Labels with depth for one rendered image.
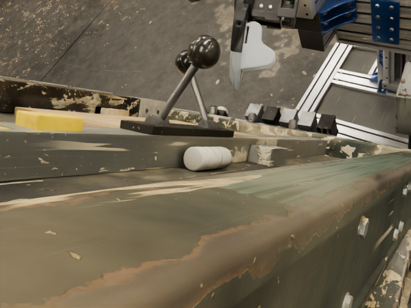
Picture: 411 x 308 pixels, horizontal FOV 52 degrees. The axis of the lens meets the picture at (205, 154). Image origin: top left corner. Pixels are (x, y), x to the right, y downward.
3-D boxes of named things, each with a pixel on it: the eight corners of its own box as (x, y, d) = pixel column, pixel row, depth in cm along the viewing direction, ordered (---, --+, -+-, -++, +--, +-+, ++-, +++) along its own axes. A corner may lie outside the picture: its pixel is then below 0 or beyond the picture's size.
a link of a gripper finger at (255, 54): (268, 93, 55) (280, 22, 54) (224, 87, 56) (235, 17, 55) (269, 95, 58) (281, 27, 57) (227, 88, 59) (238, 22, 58)
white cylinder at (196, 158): (200, 173, 50) (231, 170, 57) (204, 149, 50) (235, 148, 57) (180, 168, 52) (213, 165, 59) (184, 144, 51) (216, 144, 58)
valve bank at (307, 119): (358, 143, 142) (352, 99, 124) (345, 178, 137) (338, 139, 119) (230, 121, 168) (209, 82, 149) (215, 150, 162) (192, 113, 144)
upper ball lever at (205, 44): (171, 140, 52) (233, 50, 48) (152, 140, 49) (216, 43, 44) (152, 121, 54) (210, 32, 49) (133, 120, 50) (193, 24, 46)
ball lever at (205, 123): (227, 130, 62) (200, 47, 64) (213, 129, 58) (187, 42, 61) (206, 139, 64) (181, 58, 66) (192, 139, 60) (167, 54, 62)
